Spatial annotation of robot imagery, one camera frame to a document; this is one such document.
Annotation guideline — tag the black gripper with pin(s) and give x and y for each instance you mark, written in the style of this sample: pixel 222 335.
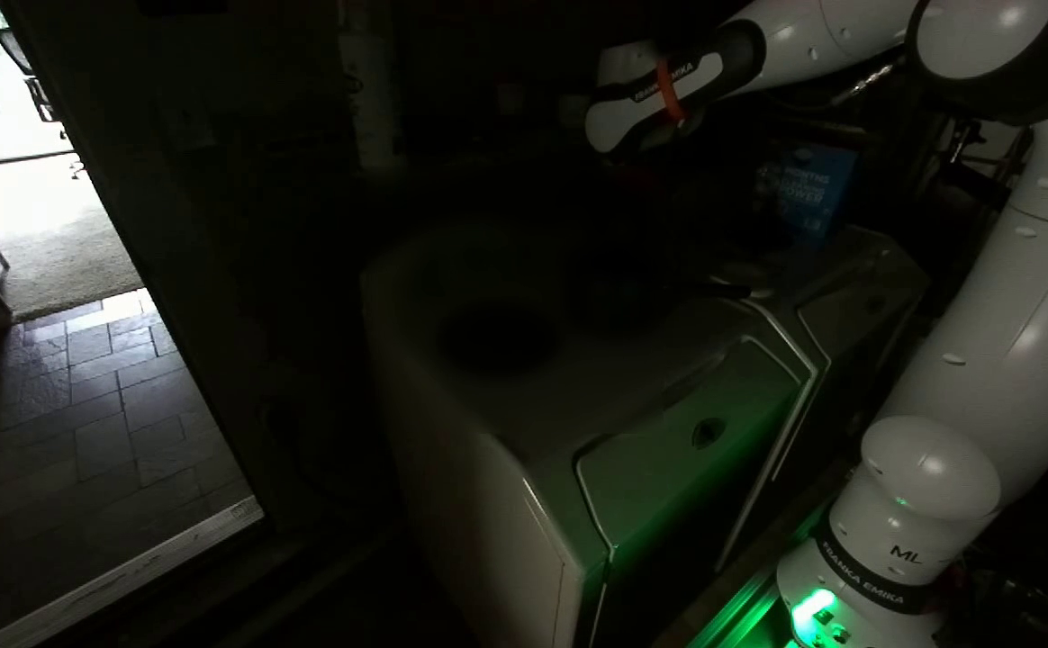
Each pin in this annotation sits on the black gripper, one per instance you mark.
pixel 631 194

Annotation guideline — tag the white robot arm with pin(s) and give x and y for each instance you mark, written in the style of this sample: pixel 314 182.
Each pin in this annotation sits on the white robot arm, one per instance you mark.
pixel 1014 313

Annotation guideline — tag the white toy stove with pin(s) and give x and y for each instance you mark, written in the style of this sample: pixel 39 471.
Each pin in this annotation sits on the white toy stove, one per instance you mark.
pixel 522 482

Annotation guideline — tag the blue box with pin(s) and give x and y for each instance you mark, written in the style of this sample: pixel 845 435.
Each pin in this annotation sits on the blue box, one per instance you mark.
pixel 803 187

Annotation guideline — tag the round stove knob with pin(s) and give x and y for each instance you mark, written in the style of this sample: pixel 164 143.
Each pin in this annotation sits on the round stove knob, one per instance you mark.
pixel 707 431

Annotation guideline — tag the white vertical pipe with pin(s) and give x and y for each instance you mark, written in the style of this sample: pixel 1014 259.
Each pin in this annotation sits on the white vertical pipe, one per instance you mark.
pixel 370 85

